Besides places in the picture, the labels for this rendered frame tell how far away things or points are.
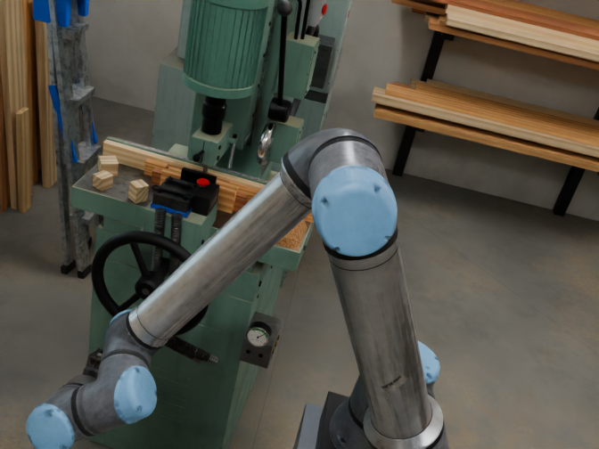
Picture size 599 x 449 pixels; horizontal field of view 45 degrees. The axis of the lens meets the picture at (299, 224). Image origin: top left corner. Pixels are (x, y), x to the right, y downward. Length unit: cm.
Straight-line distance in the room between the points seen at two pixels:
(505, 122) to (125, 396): 291
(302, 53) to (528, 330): 195
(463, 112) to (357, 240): 283
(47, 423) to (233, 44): 89
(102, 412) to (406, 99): 278
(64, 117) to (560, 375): 223
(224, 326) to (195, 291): 67
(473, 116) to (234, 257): 272
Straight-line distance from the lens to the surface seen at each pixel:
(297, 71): 192
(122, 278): 196
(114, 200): 185
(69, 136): 276
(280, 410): 260
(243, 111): 190
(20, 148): 328
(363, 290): 109
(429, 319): 323
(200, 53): 171
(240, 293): 186
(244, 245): 121
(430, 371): 151
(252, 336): 185
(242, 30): 168
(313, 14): 198
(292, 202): 116
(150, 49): 441
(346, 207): 98
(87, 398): 132
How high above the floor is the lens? 186
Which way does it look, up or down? 31 degrees down
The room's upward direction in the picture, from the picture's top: 13 degrees clockwise
